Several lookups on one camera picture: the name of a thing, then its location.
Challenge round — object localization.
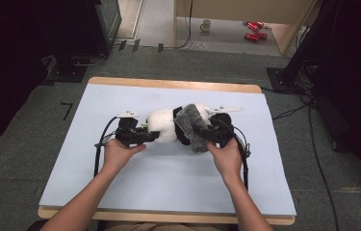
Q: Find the person's right hand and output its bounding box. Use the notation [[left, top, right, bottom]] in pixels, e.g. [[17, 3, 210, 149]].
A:
[[205, 138, 245, 185]]

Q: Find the wooden table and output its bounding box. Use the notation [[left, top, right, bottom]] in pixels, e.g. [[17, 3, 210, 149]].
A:
[[37, 76, 297, 226]]

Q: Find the right hand-held gripper cable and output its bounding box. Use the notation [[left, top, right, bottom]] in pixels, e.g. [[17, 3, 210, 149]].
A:
[[228, 122, 253, 192]]

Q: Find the dark cabinet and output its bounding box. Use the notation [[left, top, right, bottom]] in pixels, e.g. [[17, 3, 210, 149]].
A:
[[84, 0, 123, 56]]

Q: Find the black stand with base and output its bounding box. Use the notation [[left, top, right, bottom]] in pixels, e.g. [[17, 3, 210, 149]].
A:
[[266, 0, 331, 95]]

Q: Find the black hanging cable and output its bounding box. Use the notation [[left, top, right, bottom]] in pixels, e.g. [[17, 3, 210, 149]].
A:
[[163, 0, 194, 50]]

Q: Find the looped black floor cable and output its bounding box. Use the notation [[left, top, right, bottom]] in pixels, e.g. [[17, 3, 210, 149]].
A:
[[70, 52, 109, 67]]

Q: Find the panda plush toy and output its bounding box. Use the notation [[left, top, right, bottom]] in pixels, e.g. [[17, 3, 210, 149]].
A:
[[141, 102, 217, 147]]

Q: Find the beige mug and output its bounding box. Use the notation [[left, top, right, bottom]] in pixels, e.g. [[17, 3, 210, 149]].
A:
[[199, 18, 212, 33]]

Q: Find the person's left hand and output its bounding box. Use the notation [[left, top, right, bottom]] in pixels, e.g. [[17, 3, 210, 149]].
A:
[[102, 139, 147, 176]]

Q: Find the left hand-held gripper cable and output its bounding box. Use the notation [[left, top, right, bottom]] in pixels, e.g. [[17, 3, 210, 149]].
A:
[[93, 115, 118, 179]]

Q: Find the light blue table mat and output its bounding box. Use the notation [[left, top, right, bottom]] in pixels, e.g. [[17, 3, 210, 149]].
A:
[[39, 83, 297, 217]]

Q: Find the black stand base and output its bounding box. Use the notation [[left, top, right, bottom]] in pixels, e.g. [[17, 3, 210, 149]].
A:
[[45, 55, 89, 84]]

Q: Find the long black floor cable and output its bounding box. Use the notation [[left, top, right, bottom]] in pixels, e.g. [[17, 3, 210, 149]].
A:
[[271, 94, 342, 231]]

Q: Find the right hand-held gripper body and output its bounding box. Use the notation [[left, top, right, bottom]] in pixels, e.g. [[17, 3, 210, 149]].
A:
[[204, 106, 245, 150]]

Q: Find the grey fluffy cloth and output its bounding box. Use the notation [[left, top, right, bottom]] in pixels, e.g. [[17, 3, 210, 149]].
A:
[[173, 103, 212, 154]]

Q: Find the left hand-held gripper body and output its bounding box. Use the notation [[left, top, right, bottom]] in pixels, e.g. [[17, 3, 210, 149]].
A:
[[115, 110, 147, 148]]

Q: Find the hand-held gripper cable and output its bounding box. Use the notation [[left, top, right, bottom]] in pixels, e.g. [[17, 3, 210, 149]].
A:
[[228, 122, 253, 192], [93, 115, 118, 179]]

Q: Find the light wooden desk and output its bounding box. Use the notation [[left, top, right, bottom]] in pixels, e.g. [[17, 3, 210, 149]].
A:
[[172, 0, 318, 56]]

